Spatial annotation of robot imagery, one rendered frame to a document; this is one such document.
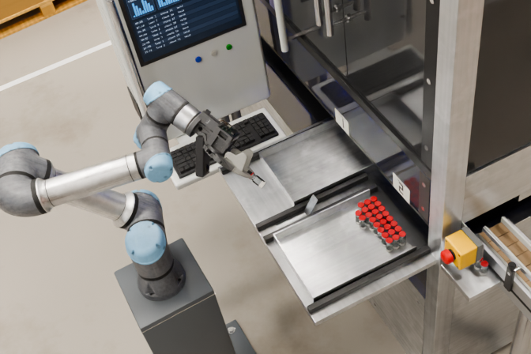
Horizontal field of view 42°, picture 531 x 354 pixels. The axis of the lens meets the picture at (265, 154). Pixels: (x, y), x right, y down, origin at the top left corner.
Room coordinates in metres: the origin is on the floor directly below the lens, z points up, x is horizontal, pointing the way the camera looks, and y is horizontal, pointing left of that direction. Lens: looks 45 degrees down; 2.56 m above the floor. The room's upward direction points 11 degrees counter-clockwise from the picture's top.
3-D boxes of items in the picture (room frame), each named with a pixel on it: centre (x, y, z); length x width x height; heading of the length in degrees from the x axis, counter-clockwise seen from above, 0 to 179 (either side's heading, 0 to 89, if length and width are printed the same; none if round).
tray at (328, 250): (1.22, -0.17, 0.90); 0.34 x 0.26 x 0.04; 107
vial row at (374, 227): (1.25, -0.28, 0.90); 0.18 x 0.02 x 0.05; 17
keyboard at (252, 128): (1.83, 0.15, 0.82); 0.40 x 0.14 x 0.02; 108
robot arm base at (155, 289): (1.30, 0.40, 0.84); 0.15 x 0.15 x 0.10
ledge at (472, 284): (1.05, -0.52, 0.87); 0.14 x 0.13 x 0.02; 108
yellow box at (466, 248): (1.05, -0.47, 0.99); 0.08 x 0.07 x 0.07; 108
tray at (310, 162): (1.58, -0.18, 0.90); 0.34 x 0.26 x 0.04; 108
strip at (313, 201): (1.36, -0.06, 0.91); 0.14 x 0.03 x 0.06; 108
